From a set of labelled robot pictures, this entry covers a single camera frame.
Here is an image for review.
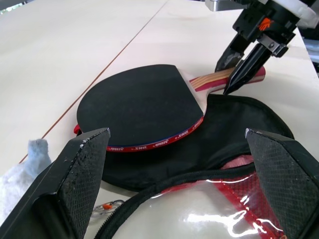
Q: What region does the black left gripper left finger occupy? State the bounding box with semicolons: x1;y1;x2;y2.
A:
0;127;112;239

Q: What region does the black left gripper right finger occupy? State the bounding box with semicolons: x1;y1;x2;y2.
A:
245;127;319;239

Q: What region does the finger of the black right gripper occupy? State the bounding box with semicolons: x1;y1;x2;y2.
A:
222;33;289;96
215;34;247;73

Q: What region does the black and red paddle case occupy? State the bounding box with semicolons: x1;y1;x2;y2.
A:
73;94;296;239

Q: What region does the black rubber table tennis paddle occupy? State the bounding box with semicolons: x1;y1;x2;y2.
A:
76;64;267;153

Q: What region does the light blue cloth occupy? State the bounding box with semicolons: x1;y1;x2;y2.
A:
0;138;52;222

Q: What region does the metal clip with orange bead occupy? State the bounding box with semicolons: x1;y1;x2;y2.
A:
91;200;124;225

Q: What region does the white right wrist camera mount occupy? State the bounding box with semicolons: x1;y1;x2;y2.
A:
264;0;319;28

